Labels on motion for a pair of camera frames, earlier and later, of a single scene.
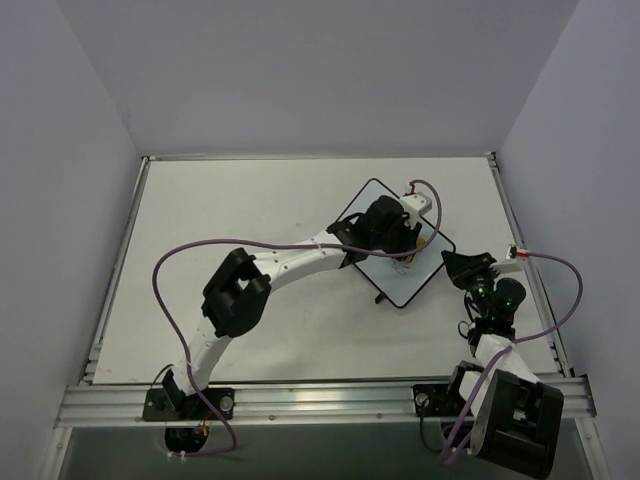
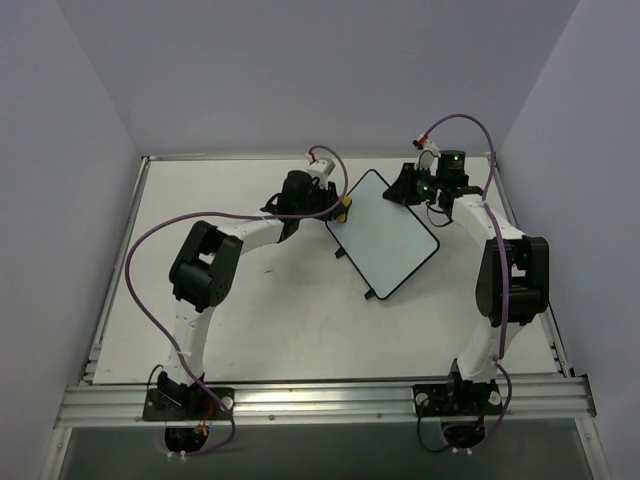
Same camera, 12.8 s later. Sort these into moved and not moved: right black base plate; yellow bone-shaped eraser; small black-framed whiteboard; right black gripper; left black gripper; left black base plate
Moved: small black-framed whiteboard; yellow bone-shaped eraser; right black gripper; left black gripper
Not moved: left black base plate; right black base plate
